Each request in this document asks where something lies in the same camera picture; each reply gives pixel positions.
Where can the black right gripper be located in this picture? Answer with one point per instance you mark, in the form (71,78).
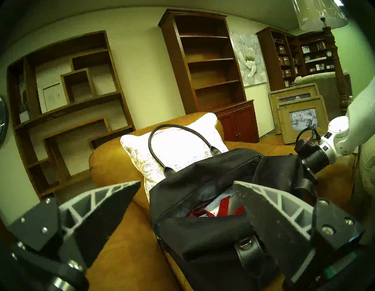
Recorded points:
(312,155)

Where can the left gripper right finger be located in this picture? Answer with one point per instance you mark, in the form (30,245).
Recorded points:
(281,228)

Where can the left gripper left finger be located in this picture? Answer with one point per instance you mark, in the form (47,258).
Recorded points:
(96,217)

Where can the black zipper handbag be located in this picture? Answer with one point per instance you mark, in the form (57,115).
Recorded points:
(205,243)

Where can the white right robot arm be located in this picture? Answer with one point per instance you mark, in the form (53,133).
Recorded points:
(360,117)

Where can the red and white bag contents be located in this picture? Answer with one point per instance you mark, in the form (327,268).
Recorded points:
(224,205)

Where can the rustic wooden side table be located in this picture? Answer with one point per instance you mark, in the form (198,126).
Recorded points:
(275,140)

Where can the tan leather armchair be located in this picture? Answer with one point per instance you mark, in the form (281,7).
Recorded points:
(126,258)

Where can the grey upholstered armchair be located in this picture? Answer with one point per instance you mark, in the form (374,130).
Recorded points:
(323,86)

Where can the reddish wooden hutch bookcase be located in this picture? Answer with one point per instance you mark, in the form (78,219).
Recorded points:
(241,121)

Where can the turned wooden table lamp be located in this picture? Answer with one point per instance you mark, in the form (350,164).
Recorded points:
(337,73)

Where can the dark bookcase with small clocks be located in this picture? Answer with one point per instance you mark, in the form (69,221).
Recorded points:
(316,57)

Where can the dark bookcase with framed pictures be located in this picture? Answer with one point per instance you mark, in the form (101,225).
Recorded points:
(269,64)

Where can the white patterned cushion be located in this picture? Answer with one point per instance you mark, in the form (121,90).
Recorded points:
(181,148)

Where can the open wooden shelf unit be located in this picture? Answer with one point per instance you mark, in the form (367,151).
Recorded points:
(71,107)

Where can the white flower painting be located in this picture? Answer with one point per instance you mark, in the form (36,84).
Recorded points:
(248,58)

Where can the small potted plant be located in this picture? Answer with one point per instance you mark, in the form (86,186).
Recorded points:
(25,116)

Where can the white framed certificate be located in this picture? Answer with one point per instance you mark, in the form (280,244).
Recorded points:
(54,96)

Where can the small wooden photo frame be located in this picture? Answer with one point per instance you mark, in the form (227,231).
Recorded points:
(303,117)

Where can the large wooden photo frame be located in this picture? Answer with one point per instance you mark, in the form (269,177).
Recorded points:
(293,90)

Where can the round black wall clock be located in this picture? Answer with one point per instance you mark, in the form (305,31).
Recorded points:
(3,120)

